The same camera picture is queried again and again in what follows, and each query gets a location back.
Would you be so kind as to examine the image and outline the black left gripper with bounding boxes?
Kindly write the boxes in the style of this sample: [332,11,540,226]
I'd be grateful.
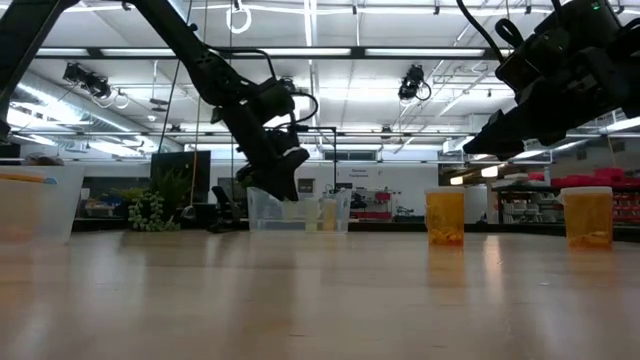
[212,97,311,202]

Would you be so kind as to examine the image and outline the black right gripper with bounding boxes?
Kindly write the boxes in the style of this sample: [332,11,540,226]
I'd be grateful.
[462,47,640,162]

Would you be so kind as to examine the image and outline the small pale yellow pill bottle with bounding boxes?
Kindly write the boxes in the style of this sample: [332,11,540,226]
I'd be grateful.
[303,198,320,233]

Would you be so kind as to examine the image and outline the orange pill bottle back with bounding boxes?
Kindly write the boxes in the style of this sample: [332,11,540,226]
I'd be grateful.
[321,198,338,233]

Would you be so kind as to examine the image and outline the clear plastic bin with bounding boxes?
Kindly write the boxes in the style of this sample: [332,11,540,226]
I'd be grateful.
[0,164,87,245]
[246,186,353,234]

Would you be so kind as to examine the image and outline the black background chair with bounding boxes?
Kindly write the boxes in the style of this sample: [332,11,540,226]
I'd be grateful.
[208,185,242,234]

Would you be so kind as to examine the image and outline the black monitor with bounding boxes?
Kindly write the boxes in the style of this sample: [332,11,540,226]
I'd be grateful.
[150,150,212,205]

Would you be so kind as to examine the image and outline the red tool cabinet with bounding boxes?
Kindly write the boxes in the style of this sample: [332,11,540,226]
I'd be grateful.
[349,189,401,222]

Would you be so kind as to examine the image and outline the shelf with red bins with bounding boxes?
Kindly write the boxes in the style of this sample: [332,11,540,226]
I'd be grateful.
[492,167,640,226]

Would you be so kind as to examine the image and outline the green potted succulent plant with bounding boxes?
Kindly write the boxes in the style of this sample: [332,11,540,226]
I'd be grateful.
[124,167,194,233]

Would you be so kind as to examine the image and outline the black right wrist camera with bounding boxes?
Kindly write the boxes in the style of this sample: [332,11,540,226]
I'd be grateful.
[494,27,554,94]

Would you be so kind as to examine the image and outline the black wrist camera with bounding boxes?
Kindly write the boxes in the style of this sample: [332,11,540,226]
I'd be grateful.
[244,77,297,124]
[494,27,554,94]

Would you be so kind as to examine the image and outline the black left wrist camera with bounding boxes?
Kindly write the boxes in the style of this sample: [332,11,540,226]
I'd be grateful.
[244,77,297,124]

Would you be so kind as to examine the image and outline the black ceiling-mounted camera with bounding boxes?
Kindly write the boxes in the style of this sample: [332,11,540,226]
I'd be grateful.
[398,63,433,104]
[62,62,114,100]

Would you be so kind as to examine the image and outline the black right camera cable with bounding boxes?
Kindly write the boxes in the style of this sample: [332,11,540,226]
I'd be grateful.
[455,0,526,51]

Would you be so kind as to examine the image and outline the black hanging cable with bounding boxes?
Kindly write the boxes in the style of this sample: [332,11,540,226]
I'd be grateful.
[157,0,195,154]

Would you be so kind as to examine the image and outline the black overhead frame beam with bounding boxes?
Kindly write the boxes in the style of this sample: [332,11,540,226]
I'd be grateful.
[34,46,506,61]

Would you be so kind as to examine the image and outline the white hanging cable ring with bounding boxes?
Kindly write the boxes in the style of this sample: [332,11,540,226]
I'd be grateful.
[225,0,253,35]

